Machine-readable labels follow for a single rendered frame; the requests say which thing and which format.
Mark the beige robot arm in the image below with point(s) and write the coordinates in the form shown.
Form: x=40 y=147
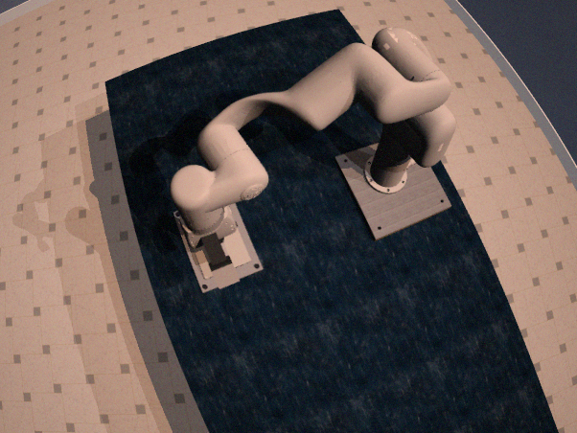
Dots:
x=393 y=81

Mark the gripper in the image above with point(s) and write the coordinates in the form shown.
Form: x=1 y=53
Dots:
x=226 y=228

